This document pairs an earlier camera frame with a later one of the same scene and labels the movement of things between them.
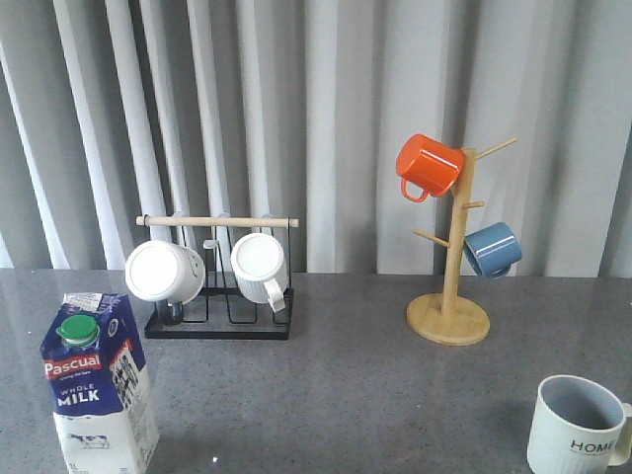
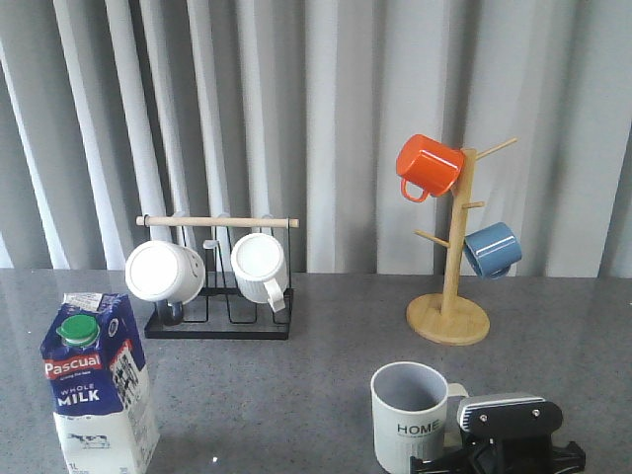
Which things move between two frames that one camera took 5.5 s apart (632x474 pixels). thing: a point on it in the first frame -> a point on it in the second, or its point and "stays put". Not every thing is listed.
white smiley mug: (170, 274) stays put
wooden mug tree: (447, 318) stays put
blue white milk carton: (102, 396) stays put
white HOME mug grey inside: (578, 428) -> (416, 414)
